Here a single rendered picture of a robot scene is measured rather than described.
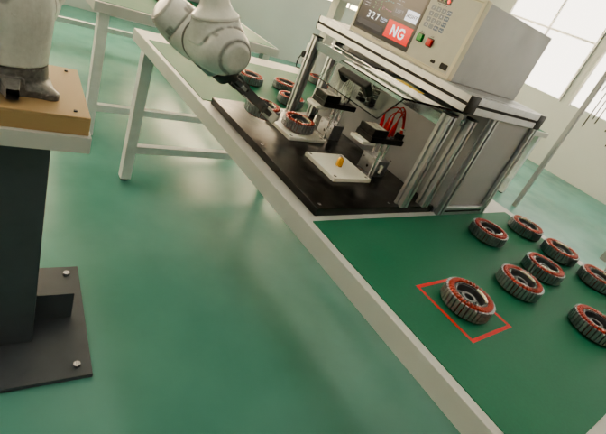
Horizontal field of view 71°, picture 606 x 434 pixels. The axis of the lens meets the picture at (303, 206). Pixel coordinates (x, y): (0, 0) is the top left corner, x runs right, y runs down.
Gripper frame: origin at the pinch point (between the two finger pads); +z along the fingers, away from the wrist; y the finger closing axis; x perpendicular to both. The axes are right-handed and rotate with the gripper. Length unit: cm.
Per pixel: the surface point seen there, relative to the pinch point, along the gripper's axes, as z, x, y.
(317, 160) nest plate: 10.2, -0.2, -22.0
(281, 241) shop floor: 95, 41, 32
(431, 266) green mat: 17, 0, -66
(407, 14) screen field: 4.8, -47.8, -12.7
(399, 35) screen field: 7.8, -42.8, -13.2
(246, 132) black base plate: -2.3, 8.4, -5.2
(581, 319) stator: 38, -16, -92
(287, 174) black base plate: -2.2, 8.4, -28.9
